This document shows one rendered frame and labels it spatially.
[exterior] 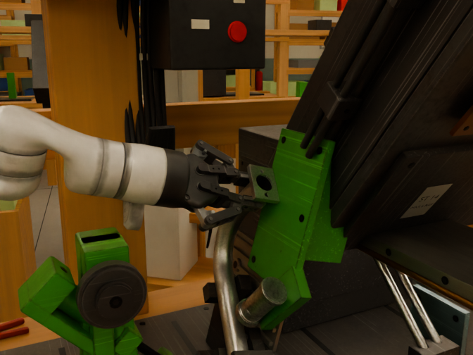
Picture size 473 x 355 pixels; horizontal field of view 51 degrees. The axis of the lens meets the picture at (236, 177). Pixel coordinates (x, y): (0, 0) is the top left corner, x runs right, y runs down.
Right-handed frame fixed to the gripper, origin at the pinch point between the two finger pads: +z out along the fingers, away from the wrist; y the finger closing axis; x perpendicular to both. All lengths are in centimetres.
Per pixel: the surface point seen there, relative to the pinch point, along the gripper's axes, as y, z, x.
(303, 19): 806, 553, 474
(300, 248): -10.7, 2.9, -4.8
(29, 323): -4, -21, 50
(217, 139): 27.6, 10.0, 22.5
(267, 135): 14.8, 8.4, 3.8
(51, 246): 132, 27, 300
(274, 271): -11.1, 2.8, 1.7
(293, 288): -15.0, 2.5, -2.2
